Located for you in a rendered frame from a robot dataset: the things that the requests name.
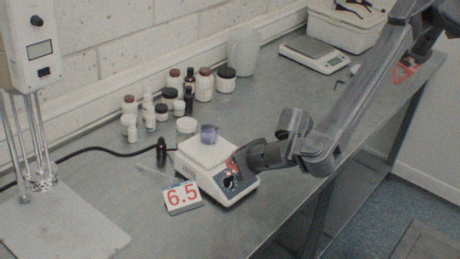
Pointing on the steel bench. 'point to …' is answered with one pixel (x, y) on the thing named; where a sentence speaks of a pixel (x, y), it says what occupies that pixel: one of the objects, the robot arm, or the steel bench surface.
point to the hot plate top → (210, 160)
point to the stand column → (13, 152)
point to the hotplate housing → (206, 185)
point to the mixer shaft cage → (36, 175)
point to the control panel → (234, 183)
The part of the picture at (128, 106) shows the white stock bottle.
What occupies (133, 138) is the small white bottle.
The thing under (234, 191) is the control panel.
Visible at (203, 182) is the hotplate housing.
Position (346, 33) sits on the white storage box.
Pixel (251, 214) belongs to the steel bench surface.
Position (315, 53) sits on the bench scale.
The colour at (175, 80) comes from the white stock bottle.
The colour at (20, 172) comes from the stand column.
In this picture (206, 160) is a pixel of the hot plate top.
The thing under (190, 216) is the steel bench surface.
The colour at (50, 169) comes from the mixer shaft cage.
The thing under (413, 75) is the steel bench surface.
